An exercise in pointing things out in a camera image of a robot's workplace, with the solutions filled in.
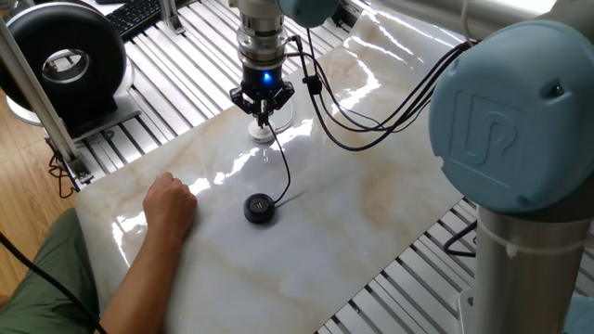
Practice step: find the green trousers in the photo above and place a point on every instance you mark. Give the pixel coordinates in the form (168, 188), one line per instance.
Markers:
(42, 287)

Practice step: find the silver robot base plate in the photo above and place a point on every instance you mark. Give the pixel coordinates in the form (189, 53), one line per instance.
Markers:
(465, 311)

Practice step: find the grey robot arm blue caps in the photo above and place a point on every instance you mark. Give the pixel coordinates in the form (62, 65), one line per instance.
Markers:
(510, 120)

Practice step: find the aluminium frame post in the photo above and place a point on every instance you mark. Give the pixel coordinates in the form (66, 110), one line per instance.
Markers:
(171, 18)
(32, 93)

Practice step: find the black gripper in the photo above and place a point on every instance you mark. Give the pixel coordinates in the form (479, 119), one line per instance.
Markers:
(262, 81)

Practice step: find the marble pattern table mat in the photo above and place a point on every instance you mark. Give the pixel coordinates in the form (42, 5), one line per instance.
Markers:
(371, 195)

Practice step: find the black keyboard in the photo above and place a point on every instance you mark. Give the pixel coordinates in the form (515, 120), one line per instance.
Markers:
(134, 16)

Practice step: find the person forearm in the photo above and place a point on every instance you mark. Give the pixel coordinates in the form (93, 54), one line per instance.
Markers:
(139, 287)

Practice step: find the person hand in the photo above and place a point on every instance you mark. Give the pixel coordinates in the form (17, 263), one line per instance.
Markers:
(169, 206)

